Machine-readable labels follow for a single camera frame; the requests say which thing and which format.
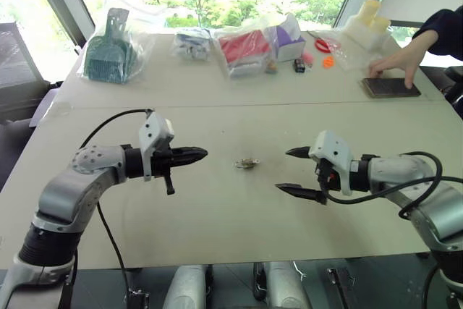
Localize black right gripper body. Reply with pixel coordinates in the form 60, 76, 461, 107
314, 158, 344, 195

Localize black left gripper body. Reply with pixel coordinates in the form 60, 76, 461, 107
150, 144, 184, 196

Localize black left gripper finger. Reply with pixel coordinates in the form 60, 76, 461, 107
182, 156, 208, 170
180, 146, 209, 159

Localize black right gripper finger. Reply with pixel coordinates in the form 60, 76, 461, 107
285, 145, 312, 160
274, 182, 328, 206

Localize person's bare hand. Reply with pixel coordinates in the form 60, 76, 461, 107
368, 33, 430, 90

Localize small metal padlock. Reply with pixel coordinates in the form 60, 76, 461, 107
233, 157, 255, 172

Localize silver rounded robot leg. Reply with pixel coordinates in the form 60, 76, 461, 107
161, 264, 211, 309
263, 261, 313, 309

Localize empty clear plastic bag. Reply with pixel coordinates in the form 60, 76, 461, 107
329, 38, 368, 72

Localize bag of white blue items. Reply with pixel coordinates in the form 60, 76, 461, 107
171, 27, 213, 62

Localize dark smartphone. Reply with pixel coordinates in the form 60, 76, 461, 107
360, 77, 422, 100

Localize purple white tissue box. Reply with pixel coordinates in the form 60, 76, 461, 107
269, 13, 307, 63

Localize bag of red white items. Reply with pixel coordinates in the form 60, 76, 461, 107
214, 26, 273, 80

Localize teal plastic dustpan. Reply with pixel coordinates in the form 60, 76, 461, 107
83, 7, 140, 84

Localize clear plastic dustpan bag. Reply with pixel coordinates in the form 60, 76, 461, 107
77, 7, 157, 86

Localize bagged cream paper cups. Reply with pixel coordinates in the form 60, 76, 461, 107
342, 0, 402, 52

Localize black chair with armrest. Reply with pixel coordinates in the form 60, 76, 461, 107
441, 65, 463, 119

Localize black office chair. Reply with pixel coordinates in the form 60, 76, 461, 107
0, 21, 45, 90

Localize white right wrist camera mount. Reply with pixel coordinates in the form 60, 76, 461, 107
307, 130, 355, 196

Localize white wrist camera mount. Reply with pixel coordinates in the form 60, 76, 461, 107
138, 111, 175, 182
307, 130, 355, 196

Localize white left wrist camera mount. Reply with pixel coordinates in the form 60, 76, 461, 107
138, 111, 175, 182

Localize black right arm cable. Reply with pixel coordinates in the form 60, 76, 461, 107
324, 151, 463, 220

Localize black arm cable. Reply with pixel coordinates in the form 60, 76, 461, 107
78, 108, 156, 294
324, 151, 463, 220

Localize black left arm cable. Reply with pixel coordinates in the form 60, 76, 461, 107
78, 108, 156, 294

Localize black metal table bracket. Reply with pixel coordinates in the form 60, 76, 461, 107
326, 267, 358, 309
127, 286, 150, 309

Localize red handled scissors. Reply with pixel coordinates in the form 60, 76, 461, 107
307, 30, 333, 54

